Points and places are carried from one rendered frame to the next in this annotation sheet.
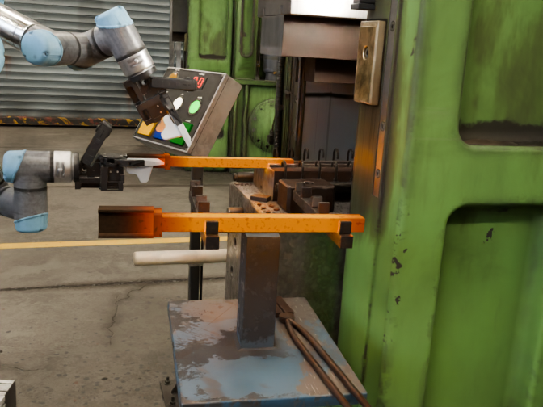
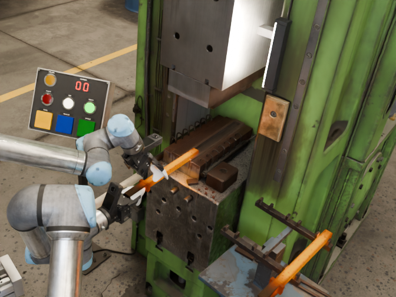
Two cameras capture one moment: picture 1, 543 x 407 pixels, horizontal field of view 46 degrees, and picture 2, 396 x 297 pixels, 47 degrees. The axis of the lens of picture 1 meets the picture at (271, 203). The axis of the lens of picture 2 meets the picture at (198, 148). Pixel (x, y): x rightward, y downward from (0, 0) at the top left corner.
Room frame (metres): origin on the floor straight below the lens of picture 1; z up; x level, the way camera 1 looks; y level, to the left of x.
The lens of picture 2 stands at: (0.42, 0.98, 2.13)
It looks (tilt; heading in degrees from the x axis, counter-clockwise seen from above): 35 degrees down; 320
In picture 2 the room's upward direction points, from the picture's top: 7 degrees clockwise
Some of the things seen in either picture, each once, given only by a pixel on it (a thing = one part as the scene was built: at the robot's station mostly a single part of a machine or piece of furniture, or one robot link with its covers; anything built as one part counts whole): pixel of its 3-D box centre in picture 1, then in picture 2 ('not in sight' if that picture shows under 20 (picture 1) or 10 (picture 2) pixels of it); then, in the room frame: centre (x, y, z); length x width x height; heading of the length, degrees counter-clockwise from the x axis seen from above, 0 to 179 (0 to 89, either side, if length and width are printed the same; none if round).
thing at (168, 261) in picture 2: not in sight; (203, 254); (1.66, -0.20, 0.23); 0.55 x 0.37 x 0.47; 107
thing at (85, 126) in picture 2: (182, 133); (86, 128); (2.01, 0.29, 1.01); 0.07 x 0.05 x 0.07; 42
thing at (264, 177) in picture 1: (337, 176); (209, 143); (1.71, -0.17, 0.96); 0.42 x 0.20 x 0.09; 107
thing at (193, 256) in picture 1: (202, 256); (109, 195); (1.96, 0.21, 0.62); 0.44 x 0.05 x 0.05; 107
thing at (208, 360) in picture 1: (254, 345); (263, 284); (1.09, 0.02, 0.75); 0.40 x 0.30 x 0.02; 13
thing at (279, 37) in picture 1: (348, 40); (219, 72); (1.71, -0.17, 1.32); 0.42 x 0.20 x 0.10; 107
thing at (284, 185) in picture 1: (305, 195); (222, 177); (1.50, -0.08, 0.95); 0.12 x 0.08 x 0.06; 107
